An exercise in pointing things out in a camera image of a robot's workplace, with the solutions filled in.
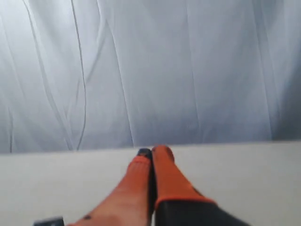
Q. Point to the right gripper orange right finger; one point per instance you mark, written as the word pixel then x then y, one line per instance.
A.
pixel 178 202

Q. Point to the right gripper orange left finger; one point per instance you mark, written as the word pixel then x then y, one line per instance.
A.
pixel 130 202

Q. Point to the white backdrop cloth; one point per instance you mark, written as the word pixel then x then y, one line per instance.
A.
pixel 95 74

